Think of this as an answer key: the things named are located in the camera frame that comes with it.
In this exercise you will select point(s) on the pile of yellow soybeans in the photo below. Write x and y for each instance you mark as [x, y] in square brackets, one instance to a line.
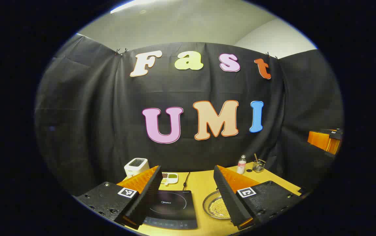
[219, 208]

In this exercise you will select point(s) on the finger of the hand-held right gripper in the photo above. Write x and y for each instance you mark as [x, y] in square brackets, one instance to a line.
[319, 140]

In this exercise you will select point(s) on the clear bottle with pink label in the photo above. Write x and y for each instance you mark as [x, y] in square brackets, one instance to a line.
[241, 167]

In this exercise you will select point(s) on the white divided dish of beans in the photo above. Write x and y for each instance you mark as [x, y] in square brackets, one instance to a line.
[171, 177]

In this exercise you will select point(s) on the black induction cooktop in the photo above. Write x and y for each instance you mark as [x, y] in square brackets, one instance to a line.
[175, 213]

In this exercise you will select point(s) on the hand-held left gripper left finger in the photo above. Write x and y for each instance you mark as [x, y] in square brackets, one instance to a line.
[145, 200]

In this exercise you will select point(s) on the wooden stick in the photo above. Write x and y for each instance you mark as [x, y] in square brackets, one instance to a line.
[256, 158]

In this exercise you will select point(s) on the white toaster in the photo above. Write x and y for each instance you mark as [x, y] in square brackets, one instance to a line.
[135, 167]

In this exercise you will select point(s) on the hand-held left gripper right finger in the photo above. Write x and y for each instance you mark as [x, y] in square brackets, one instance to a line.
[230, 200]

